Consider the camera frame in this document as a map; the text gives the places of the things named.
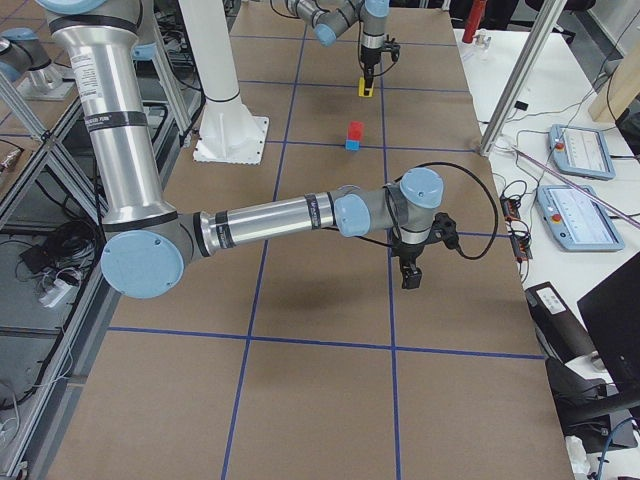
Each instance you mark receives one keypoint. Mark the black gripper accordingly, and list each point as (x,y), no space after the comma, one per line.
(369,55)
(409,251)

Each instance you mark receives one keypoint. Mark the yellow wooden cube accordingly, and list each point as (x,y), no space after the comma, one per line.
(365,87)

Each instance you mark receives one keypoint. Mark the red wooden cube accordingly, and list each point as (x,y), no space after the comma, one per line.
(355,131)

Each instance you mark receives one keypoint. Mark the blue wooden cube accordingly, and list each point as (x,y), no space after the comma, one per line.
(352,145)

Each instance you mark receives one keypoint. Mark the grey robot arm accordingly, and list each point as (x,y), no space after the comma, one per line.
(148,243)
(345,17)

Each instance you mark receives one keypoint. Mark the orange black electronics board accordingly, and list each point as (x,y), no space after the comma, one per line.
(518,229)

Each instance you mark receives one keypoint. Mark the red bottle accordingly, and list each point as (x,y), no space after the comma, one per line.
(473,20)

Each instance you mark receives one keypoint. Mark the lower teach pendant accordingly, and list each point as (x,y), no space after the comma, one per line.
(575,221)

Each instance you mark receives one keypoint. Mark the teach pendant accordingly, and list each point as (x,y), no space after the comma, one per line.
(581,151)
(575,221)

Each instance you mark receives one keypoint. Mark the black monitor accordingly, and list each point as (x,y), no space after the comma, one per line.
(610,312)

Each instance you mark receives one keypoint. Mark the upper teach pendant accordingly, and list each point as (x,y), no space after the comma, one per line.
(581,151)

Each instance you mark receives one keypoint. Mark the white power strip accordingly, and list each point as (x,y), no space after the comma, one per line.
(56,292)

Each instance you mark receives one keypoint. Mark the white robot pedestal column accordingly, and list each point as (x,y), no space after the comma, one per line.
(208,34)

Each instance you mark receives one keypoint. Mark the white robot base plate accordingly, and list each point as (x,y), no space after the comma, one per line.
(225,142)

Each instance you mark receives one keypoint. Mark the grey aluminium frame post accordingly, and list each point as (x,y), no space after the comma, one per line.
(534,44)

